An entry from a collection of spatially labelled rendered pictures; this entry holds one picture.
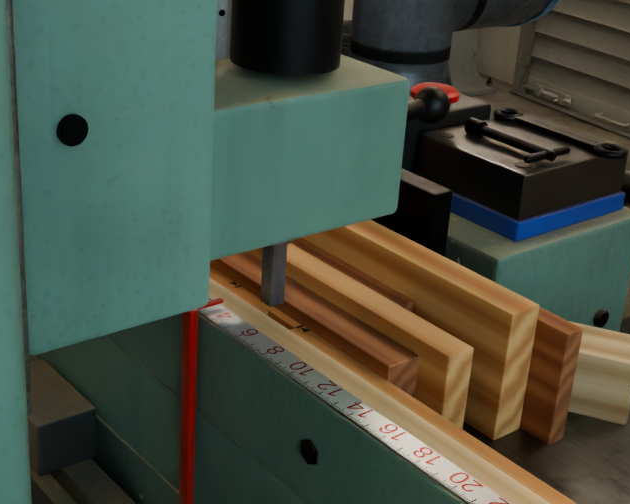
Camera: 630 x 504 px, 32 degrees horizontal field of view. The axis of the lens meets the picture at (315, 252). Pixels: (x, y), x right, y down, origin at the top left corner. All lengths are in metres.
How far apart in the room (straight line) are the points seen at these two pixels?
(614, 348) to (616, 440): 0.05
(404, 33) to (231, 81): 0.74
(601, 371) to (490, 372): 0.06
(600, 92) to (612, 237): 3.70
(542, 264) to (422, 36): 0.62
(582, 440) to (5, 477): 0.31
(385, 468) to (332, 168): 0.14
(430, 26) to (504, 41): 3.56
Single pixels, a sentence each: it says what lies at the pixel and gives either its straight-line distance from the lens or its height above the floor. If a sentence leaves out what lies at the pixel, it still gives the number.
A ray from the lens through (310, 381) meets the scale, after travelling 0.48.
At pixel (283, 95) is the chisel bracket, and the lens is 0.48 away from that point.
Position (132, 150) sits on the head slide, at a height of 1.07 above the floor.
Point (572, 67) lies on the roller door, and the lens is 4.47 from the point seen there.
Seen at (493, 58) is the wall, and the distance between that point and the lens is 4.84.
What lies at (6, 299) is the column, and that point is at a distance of 0.34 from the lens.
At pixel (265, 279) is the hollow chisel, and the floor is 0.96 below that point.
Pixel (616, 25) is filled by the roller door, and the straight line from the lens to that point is 4.31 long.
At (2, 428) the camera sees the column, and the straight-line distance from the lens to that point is 0.36.
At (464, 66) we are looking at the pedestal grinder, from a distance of 4.60.
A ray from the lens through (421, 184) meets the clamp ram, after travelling 0.60.
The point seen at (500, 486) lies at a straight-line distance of 0.44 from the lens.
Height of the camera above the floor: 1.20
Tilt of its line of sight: 24 degrees down
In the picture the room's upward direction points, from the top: 4 degrees clockwise
